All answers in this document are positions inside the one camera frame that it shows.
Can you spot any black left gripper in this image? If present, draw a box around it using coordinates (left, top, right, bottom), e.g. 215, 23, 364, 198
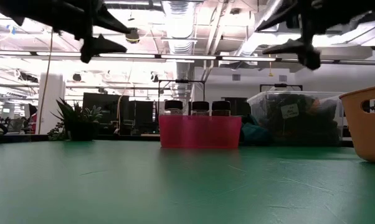
22, 0, 133, 65

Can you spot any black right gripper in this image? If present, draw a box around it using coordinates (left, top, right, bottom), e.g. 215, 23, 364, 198
255, 0, 363, 71

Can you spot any black-lid red spice jar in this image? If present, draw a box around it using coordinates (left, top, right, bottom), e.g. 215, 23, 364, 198
211, 100, 232, 117

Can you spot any black-lid brown spice jar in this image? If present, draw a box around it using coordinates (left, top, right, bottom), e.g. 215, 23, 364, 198
191, 101, 211, 116

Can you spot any orange plastic basket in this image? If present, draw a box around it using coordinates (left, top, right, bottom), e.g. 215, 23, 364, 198
339, 83, 375, 165

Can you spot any large black monitor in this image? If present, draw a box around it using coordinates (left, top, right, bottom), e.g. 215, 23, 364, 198
82, 92, 130, 127

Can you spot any small black monitor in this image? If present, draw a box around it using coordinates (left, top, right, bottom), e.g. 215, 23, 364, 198
133, 100, 154, 125

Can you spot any clear plastic storage bin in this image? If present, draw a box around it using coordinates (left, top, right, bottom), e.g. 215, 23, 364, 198
247, 90, 346, 147

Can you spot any succulent plant in black pot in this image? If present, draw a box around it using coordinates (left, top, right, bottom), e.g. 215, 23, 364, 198
50, 97, 105, 142

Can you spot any teal cloth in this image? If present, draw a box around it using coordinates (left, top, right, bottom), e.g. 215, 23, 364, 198
239, 114, 272, 146

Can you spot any small green leafy plant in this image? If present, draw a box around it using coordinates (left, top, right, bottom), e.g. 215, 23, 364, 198
46, 121, 67, 141

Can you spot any person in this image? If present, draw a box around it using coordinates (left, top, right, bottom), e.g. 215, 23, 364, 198
27, 104, 38, 135

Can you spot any pink plastic bin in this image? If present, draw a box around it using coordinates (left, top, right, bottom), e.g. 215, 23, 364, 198
158, 114, 242, 149

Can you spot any thin yellow hanging cable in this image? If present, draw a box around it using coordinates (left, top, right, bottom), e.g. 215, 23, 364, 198
116, 60, 135, 125

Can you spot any thick yellow hanging cable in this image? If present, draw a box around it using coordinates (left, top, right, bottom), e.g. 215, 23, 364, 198
37, 29, 54, 135

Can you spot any black overhead frame bar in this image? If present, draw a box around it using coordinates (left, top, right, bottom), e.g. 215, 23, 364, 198
0, 50, 375, 66

